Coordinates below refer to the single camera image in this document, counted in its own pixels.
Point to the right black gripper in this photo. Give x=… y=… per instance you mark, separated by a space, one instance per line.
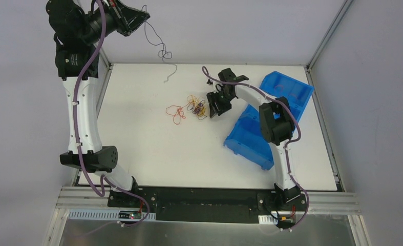
x=218 y=98

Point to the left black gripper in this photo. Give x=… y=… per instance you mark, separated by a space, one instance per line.
x=120 y=17

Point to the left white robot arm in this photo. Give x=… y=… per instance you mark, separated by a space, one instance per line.
x=79 y=37

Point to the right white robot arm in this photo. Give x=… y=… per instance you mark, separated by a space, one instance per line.
x=277 y=123

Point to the blue plastic compartment bin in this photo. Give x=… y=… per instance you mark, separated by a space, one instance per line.
x=245 y=138

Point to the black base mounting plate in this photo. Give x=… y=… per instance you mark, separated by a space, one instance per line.
x=210 y=205

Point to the aluminium frame rail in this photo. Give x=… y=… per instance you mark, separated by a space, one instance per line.
x=319 y=203

